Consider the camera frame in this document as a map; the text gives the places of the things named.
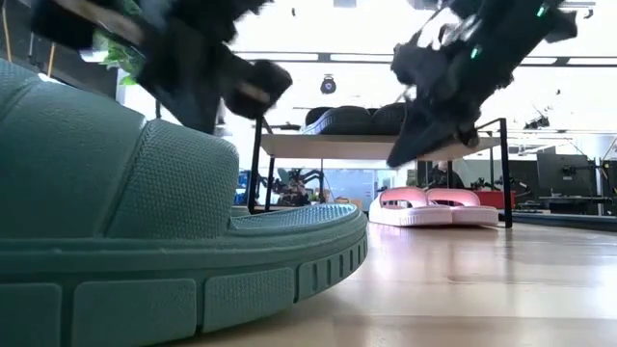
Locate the white ceiling lamp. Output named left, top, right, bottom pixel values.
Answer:
left=79, top=48, right=106, bottom=64

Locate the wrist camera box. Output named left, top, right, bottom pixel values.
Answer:
left=224, top=59, right=294, bottom=120
left=392, top=40, right=449, bottom=95

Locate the red box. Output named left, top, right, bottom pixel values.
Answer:
left=474, top=190, right=517, bottom=211

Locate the black monitor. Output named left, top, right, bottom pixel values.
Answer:
left=536, top=152, right=599, bottom=199

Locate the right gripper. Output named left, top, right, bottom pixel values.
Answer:
left=385, top=45, right=515, bottom=170

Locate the pink slide sandal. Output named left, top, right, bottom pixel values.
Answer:
left=368, top=186, right=454, bottom=227
left=426, top=187, right=500, bottom=227

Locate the black frame wooden shelf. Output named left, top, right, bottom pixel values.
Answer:
left=246, top=115, right=515, bottom=230

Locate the person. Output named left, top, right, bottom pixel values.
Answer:
left=427, top=161, right=467, bottom=190

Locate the dark office desk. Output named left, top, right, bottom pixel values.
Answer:
left=538, top=195, right=617, bottom=217

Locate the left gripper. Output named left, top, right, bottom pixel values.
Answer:
left=137, top=0, right=242, bottom=136

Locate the blue mat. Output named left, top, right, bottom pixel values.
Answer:
left=510, top=211, right=617, bottom=233

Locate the green leafy plant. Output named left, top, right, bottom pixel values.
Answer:
left=94, top=0, right=163, bottom=120

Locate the black ceiling fixture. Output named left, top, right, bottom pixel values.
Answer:
left=523, top=115, right=551, bottom=131

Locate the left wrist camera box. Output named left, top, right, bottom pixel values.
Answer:
left=224, top=59, right=294, bottom=120

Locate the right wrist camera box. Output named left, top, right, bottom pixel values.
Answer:
left=392, top=40, right=449, bottom=95

